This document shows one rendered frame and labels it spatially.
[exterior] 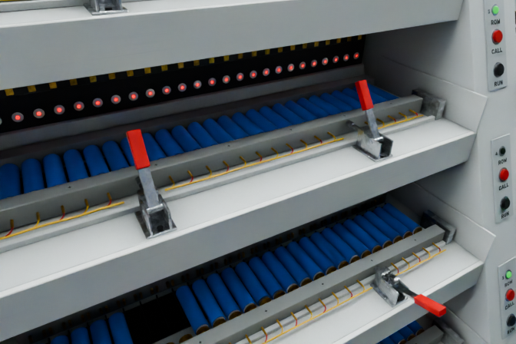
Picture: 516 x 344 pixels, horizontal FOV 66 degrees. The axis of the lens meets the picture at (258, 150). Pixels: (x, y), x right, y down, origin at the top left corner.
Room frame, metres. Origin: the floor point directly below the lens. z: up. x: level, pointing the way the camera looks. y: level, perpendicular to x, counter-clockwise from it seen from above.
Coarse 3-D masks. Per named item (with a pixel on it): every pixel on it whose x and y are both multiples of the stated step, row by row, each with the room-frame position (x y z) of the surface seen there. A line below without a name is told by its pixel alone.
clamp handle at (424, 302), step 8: (392, 280) 0.45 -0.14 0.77; (400, 288) 0.45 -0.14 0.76; (408, 296) 0.43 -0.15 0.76; (416, 296) 0.42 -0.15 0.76; (424, 296) 0.42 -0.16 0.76; (424, 304) 0.41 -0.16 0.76; (432, 304) 0.41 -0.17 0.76; (440, 304) 0.40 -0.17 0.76; (432, 312) 0.40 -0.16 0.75; (440, 312) 0.39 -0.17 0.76
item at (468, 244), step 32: (416, 192) 0.61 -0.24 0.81; (448, 224) 0.55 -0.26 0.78; (448, 256) 0.53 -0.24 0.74; (480, 256) 0.52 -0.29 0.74; (416, 288) 0.47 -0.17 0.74; (448, 288) 0.49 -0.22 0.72; (96, 320) 0.44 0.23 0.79; (320, 320) 0.43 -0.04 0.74; (352, 320) 0.43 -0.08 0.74; (384, 320) 0.43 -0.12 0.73
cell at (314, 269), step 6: (288, 246) 0.53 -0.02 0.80; (294, 246) 0.52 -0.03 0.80; (300, 246) 0.53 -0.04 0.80; (294, 252) 0.52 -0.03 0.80; (300, 252) 0.51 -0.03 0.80; (294, 258) 0.51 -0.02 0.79; (300, 258) 0.50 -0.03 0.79; (306, 258) 0.50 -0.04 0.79; (300, 264) 0.50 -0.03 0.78; (306, 264) 0.49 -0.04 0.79; (312, 264) 0.49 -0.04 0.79; (306, 270) 0.49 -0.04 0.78; (312, 270) 0.48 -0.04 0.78; (318, 270) 0.48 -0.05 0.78; (312, 276) 0.48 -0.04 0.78
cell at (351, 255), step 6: (330, 228) 0.56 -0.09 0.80; (324, 234) 0.55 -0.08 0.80; (330, 234) 0.55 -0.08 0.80; (336, 234) 0.55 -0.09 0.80; (330, 240) 0.54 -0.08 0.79; (336, 240) 0.53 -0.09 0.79; (342, 240) 0.53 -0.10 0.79; (336, 246) 0.53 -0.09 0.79; (342, 246) 0.52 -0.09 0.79; (348, 246) 0.52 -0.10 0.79; (342, 252) 0.52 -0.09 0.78; (348, 252) 0.51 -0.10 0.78; (354, 252) 0.51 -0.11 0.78; (348, 258) 0.51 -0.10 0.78
